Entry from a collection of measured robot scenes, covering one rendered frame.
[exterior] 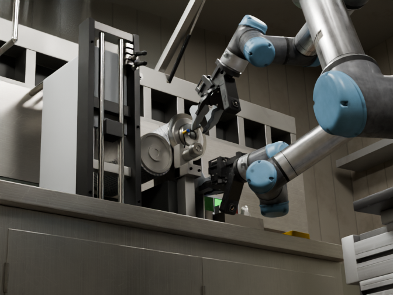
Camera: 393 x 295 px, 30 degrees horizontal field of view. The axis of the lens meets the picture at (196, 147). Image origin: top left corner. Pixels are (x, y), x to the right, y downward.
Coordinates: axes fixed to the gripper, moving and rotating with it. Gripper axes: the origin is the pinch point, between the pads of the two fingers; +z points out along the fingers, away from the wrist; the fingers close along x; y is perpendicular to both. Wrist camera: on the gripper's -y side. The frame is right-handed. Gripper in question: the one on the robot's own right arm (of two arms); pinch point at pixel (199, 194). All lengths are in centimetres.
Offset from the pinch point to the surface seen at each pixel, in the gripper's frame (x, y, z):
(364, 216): -342, 90, 188
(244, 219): -11.7, -7.5, -6.4
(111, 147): 24.4, 12.6, 9.7
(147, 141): 20.5, 11.6, -2.3
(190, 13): -12, 73, 14
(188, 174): 11.5, 1.6, -9.1
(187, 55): -186, 200, 217
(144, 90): -4, 47, 31
